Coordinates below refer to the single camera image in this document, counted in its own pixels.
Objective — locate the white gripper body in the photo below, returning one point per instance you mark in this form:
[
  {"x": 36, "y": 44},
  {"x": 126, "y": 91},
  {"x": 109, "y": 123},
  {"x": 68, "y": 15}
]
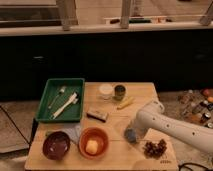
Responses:
[{"x": 137, "y": 128}]

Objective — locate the blue sponge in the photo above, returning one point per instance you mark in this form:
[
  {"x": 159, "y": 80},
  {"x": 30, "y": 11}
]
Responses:
[{"x": 130, "y": 135}]

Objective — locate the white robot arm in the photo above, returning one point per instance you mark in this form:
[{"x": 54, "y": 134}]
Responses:
[{"x": 151, "y": 116}]

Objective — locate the orange bowl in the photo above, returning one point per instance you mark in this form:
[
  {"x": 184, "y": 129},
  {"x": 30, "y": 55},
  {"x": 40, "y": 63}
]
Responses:
[{"x": 97, "y": 134}]

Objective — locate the purple bowl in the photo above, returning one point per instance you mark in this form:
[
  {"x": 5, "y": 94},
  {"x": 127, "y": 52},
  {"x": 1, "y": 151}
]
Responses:
[{"x": 56, "y": 145}]

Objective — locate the yellow banana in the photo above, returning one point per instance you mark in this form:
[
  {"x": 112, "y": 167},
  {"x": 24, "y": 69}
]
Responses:
[{"x": 125, "y": 103}]

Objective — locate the bunch of dark grapes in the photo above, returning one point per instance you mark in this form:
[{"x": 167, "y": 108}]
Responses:
[{"x": 155, "y": 150}]

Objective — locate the dark green cup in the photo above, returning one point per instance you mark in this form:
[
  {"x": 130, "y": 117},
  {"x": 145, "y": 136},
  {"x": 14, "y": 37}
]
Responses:
[{"x": 119, "y": 92}]

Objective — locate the brown rectangular block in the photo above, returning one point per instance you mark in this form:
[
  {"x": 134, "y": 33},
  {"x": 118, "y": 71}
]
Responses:
[{"x": 97, "y": 114}]

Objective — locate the white cup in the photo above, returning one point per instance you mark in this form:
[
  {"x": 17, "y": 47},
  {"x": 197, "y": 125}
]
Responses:
[{"x": 105, "y": 91}]

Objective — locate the wooden table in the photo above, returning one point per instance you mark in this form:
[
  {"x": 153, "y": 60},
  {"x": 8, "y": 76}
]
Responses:
[{"x": 120, "y": 155}]

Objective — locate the yellow lemon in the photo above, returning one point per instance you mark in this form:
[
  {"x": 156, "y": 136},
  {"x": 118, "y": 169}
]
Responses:
[{"x": 92, "y": 147}]

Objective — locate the spice bottle with dark cap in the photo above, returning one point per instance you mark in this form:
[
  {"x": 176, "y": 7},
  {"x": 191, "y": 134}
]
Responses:
[{"x": 205, "y": 117}]

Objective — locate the grey cloth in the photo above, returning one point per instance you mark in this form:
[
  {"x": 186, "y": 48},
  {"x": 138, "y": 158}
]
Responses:
[{"x": 73, "y": 130}]

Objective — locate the green plastic tray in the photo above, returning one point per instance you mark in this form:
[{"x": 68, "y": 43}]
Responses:
[{"x": 73, "y": 112}]

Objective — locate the metal spoon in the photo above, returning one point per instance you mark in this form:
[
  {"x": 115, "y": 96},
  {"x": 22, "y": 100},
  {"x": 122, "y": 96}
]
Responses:
[{"x": 60, "y": 92}]

